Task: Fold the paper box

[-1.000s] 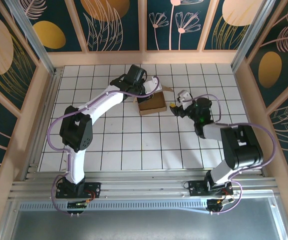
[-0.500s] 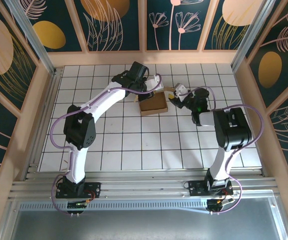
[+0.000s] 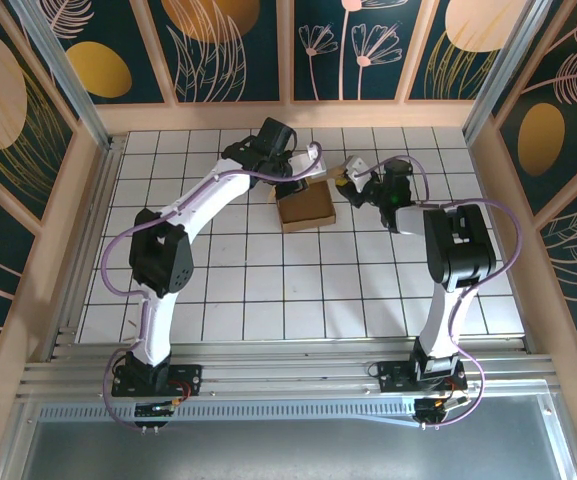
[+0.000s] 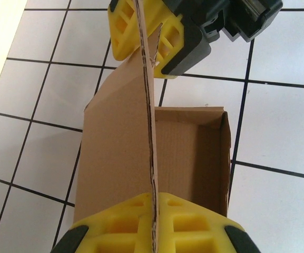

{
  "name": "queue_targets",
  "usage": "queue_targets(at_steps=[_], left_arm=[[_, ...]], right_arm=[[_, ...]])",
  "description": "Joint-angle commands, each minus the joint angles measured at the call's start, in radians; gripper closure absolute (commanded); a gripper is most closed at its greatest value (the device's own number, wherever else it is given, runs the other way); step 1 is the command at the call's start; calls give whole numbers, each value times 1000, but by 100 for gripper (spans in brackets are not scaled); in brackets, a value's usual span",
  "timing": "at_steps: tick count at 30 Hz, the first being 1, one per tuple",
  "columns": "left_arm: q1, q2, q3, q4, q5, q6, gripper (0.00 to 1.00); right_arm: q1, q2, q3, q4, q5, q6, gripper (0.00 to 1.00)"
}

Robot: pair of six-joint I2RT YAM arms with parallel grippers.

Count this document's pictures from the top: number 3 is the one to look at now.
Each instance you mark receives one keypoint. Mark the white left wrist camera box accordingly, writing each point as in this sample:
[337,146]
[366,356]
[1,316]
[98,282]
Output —
[313,162]

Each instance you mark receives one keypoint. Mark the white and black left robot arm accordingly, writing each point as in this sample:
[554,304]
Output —
[218,195]

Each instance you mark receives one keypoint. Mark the grey metal sheet tray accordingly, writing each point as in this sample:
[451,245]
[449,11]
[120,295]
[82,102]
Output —
[293,450]

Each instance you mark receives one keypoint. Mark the brown cardboard paper box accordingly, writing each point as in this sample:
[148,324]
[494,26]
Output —
[308,210]

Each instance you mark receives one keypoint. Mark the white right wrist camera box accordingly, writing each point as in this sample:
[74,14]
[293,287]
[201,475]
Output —
[355,166]

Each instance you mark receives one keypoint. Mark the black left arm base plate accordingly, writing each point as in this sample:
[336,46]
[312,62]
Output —
[190,375]

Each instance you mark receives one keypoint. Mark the aluminium corner post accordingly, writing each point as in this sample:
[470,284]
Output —
[507,65]
[64,75]

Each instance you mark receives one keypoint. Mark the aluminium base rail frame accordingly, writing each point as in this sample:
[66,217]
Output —
[293,372]

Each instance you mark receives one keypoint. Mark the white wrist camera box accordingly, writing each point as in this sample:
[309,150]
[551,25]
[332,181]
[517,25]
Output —
[313,162]
[355,166]

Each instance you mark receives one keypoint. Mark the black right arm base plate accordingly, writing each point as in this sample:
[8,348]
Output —
[390,377]

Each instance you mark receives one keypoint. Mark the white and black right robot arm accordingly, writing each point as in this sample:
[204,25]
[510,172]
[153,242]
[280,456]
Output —
[463,250]

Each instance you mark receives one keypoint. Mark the aluminium side rail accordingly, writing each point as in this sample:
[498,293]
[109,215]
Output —
[99,210]

